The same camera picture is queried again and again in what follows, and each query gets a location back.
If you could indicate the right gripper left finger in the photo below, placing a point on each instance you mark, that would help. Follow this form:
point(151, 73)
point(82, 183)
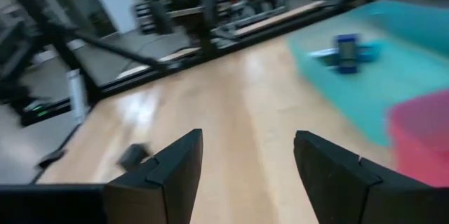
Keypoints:
point(165, 192)

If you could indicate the black charging adapter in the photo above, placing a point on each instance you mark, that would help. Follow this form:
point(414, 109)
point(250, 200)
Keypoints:
point(135, 155)

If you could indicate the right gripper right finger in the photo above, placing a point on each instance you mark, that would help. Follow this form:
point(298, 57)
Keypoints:
point(343, 196)

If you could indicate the teal translucent plastic bin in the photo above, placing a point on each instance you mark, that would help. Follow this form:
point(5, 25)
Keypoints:
point(386, 87)

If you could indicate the pink translucent plastic bin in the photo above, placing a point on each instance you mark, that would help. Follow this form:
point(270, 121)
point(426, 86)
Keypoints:
point(424, 139)

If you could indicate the navy blue digital watch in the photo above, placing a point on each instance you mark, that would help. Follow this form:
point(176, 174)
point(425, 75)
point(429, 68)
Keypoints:
point(347, 53)

